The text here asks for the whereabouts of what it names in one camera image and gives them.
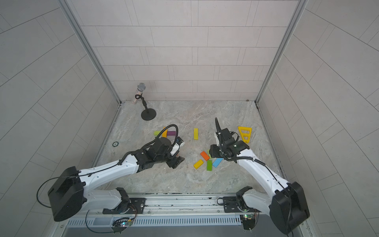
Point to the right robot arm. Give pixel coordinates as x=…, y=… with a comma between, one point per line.
x=284, y=202

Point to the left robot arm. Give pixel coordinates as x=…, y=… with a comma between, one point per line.
x=77, y=190

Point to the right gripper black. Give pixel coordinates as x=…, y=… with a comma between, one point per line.
x=213, y=151

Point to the amber long block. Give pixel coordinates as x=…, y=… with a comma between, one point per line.
x=164, y=134

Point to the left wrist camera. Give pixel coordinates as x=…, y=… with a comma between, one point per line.
x=178, y=143

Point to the right circuit board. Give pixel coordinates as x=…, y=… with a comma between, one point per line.
x=248, y=222

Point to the purple block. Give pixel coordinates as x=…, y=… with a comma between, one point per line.
x=171, y=133

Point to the microphone on black stand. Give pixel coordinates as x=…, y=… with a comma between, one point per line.
x=148, y=113

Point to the red-orange block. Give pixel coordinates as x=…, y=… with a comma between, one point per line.
x=204, y=155

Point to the aluminium rail frame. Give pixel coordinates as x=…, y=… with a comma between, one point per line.
x=166, y=211

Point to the circuit board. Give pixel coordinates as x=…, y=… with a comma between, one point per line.
x=121, y=224
x=248, y=222

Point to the left circuit board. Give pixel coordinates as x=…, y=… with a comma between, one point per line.
x=121, y=224

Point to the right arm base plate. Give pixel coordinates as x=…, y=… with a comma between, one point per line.
x=234, y=205

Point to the yellow long block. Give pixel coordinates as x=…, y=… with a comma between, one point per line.
x=195, y=134

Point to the yellow short block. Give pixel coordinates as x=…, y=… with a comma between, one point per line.
x=198, y=164

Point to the yellow triangle frame piece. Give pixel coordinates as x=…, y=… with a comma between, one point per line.
x=245, y=133

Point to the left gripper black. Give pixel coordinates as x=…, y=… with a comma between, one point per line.
x=174, y=162

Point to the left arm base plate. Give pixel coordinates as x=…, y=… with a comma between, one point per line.
x=133, y=206

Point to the light blue block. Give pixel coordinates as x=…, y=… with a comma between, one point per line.
x=217, y=161

